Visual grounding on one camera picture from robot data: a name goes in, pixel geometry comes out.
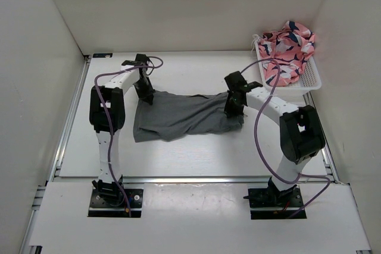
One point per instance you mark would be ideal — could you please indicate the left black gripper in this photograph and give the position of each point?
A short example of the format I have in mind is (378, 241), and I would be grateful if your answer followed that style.
(149, 94)

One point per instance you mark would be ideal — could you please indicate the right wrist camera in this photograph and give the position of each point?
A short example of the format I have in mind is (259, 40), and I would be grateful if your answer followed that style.
(235, 81)

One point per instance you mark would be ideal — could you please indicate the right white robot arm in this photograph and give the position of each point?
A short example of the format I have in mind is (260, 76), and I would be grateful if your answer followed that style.
(301, 135)

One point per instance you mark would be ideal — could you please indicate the black corner label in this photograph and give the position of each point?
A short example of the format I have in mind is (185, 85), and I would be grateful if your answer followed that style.
(102, 55)

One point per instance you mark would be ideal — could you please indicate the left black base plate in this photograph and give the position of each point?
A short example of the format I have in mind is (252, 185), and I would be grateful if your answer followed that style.
(101, 208)

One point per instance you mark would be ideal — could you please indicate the pink patterned shorts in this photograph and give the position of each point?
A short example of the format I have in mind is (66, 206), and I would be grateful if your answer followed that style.
(285, 53)

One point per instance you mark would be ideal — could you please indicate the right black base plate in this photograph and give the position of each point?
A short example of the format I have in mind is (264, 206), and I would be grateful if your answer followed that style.
(261, 208)

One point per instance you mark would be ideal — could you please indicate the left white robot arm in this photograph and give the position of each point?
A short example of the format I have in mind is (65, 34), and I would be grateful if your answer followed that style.
(107, 115)

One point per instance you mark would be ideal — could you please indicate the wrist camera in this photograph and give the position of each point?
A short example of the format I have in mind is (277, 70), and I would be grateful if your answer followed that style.
(235, 81)
(142, 59)

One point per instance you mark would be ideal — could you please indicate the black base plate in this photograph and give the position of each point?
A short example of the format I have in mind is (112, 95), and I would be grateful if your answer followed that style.
(101, 208)
(261, 208)

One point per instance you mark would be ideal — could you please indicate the white plastic basket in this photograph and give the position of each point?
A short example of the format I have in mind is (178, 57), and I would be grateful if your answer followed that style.
(308, 81)

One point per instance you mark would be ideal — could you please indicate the grey shorts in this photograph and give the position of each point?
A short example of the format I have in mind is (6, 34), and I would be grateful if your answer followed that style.
(172, 117)

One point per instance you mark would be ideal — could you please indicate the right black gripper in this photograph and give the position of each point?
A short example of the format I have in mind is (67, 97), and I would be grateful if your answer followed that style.
(230, 111)

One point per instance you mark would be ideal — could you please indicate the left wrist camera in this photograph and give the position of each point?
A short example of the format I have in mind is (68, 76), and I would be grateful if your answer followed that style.
(142, 59)

